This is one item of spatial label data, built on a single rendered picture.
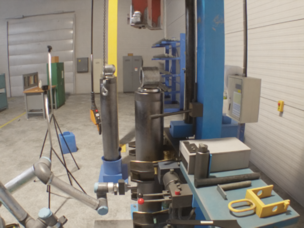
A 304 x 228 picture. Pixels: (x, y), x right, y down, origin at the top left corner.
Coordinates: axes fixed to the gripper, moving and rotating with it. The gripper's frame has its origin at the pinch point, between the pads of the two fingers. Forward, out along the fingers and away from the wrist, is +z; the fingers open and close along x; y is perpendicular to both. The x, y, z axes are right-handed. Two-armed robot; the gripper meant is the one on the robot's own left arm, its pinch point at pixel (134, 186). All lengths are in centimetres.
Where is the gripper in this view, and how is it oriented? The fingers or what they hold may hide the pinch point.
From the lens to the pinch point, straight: 194.0
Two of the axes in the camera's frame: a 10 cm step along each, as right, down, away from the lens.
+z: 9.9, -0.3, 1.1
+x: 0.0, 9.7, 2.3
